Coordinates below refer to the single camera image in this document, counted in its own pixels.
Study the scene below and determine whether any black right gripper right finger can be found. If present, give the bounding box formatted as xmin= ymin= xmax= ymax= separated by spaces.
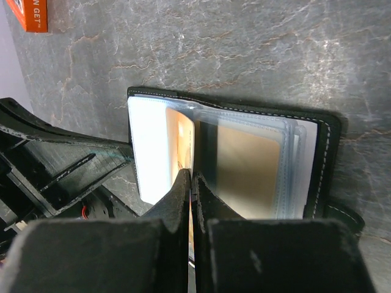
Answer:
xmin=192 ymin=173 xmax=375 ymax=292

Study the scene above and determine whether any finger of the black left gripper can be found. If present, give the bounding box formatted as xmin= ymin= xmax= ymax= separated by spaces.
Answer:
xmin=1 ymin=98 xmax=134 ymax=217

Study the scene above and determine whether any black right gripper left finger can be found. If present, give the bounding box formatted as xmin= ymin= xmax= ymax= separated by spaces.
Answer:
xmin=1 ymin=169 xmax=190 ymax=292

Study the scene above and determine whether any tan credit card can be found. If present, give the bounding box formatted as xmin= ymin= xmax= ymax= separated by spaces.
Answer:
xmin=199 ymin=120 xmax=285 ymax=219
xmin=165 ymin=106 xmax=196 ymax=190

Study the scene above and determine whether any black leather card holder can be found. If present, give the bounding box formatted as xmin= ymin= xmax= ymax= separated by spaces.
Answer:
xmin=126 ymin=86 xmax=366 ymax=239

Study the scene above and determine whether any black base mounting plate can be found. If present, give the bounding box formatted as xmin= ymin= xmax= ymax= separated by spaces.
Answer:
xmin=76 ymin=186 xmax=151 ymax=220

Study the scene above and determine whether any orange printed box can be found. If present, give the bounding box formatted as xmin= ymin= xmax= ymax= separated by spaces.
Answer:
xmin=6 ymin=0 xmax=48 ymax=33

